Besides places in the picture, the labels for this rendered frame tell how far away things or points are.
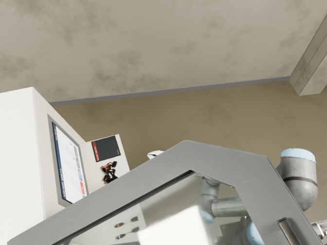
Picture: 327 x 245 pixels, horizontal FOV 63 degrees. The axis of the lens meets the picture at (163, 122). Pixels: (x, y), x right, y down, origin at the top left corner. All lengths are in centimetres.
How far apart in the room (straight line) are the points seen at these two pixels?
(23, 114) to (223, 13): 210
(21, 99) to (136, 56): 173
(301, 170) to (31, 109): 111
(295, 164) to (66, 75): 250
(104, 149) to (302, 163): 117
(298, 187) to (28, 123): 107
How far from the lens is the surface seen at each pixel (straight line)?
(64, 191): 125
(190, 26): 281
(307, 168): 106
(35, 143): 121
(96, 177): 170
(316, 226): 181
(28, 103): 135
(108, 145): 179
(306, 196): 102
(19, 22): 272
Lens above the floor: 250
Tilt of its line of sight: 54 degrees down
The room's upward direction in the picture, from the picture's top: 4 degrees clockwise
